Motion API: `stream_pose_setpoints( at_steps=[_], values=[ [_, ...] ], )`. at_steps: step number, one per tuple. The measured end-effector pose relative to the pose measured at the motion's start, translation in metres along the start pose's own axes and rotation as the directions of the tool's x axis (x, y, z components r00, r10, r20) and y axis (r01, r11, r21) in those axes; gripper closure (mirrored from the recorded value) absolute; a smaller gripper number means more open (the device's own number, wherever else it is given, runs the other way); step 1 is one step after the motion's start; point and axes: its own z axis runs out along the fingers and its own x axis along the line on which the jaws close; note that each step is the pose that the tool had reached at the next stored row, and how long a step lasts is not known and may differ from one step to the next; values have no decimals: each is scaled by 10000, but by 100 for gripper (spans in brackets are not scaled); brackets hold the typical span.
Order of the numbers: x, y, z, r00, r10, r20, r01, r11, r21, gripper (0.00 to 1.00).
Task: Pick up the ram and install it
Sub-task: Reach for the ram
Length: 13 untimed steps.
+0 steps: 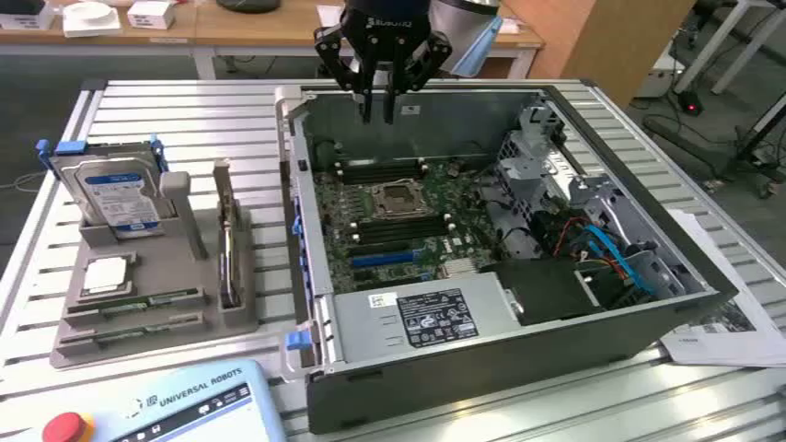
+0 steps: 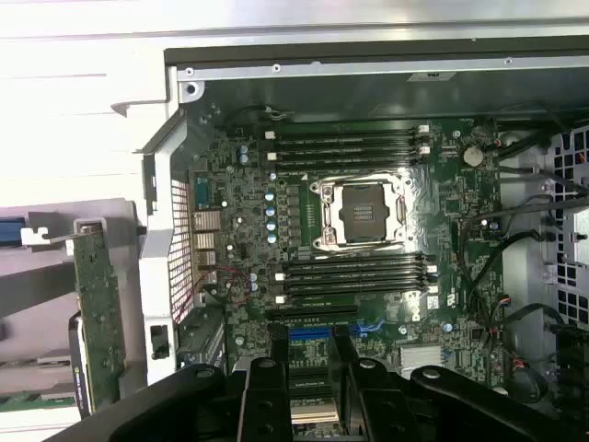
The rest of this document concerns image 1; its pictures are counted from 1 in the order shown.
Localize printed paper sheets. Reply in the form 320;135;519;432
659;206;786;369

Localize black wire loop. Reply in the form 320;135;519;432
489;197;542;252

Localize hard disk blue label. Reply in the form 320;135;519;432
48;154;171;240

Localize white floor box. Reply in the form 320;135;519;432
631;57;687;100

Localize thin red wire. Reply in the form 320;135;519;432
550;215;584;258

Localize white paper stack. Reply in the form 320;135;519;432
316;3;345;29

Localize light blue teach pendant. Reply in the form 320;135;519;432
0;357;289;442

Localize blue card retainer bar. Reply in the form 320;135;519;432
287;192;308;296

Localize blue flat wire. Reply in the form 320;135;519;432
580;223;654;292

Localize red emergency stop button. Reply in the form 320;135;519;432
40;412;98;442

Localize white labelled cardboard box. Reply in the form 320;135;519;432
126;0;179;31
0;0;61;31

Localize silver CPU chip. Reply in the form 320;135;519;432
81;256;137;296

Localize grey floor cable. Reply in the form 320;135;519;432
0;172;44;191

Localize grey power supply unit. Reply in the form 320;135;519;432
331;271;527;365

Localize white box round dish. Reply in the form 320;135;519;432
60;0;124;39

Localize wooden cabinet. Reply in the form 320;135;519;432
500;0;699;110

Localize green motherboard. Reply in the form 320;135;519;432
312;158;511;296

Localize silver CPU socket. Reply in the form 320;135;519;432
364;177;432;219

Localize orange red wire bundle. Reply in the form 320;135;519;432
576;257;634;282

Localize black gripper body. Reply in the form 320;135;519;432
339;0;436;89

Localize silver disk bay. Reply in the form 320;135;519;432
563;174;695;300

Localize blue expansion slot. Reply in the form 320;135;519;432
349;250;413;271

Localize silver perforated drive cage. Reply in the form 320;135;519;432
493;104;591;222

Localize RAM slot white clips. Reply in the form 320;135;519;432
351;224;456;242
349;212;452;230
335;156;428;167
335;167;429;178

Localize grey parts rack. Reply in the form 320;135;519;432
48;158;260;372

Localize black open PC case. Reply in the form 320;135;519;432
272;77;742;436

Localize black round object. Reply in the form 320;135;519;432
215;0;283;14

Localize white table frame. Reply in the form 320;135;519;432
671;0;786;96

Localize wooden desk white frame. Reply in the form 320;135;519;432
0;0;547;80

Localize black wheeled stand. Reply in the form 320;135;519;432
643;91;786;199

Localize blue disk caddy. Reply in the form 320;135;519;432
34;134;172;185

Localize long black expansion slot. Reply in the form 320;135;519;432
347;242;411;259

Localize green RAM stick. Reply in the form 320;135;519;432
60;317;204;345
72;289;203;315

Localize black box red light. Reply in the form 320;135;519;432
676;90;706;116

